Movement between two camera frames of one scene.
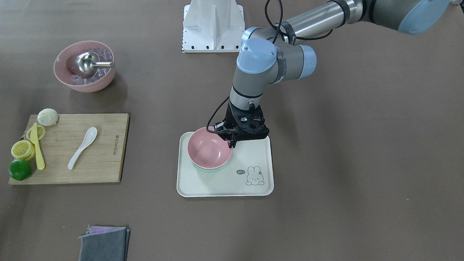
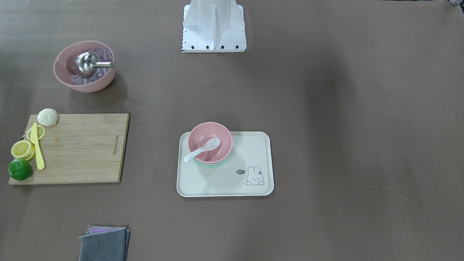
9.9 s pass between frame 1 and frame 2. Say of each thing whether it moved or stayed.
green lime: stayed
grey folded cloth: stayed
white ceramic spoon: moved
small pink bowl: moved
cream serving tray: stayed
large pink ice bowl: stayed
